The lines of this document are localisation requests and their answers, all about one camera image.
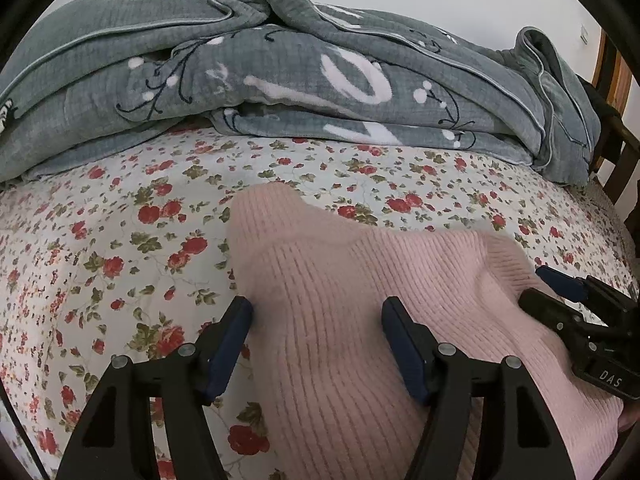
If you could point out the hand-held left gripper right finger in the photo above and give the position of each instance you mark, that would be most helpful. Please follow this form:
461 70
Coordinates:
407 350

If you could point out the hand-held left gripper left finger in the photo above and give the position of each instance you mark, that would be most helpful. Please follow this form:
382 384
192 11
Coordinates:
231 345

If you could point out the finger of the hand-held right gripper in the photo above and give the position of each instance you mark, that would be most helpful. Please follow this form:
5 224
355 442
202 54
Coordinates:
560 282
547 310

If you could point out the pink knitted sweater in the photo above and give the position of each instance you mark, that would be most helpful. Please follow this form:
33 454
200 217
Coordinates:
350 310

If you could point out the floral bed sheet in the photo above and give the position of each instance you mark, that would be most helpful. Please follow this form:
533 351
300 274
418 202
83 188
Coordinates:
125 260

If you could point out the dark cloth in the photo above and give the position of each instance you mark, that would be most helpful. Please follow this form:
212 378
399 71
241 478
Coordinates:
595 97

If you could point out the grey printed quilt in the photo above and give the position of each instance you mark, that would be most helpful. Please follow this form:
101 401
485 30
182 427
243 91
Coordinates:
280 75

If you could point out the wooden bed frame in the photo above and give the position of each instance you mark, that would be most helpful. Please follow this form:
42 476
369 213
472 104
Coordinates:
617 110

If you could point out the white wall socket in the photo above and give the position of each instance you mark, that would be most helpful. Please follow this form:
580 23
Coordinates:
584 33

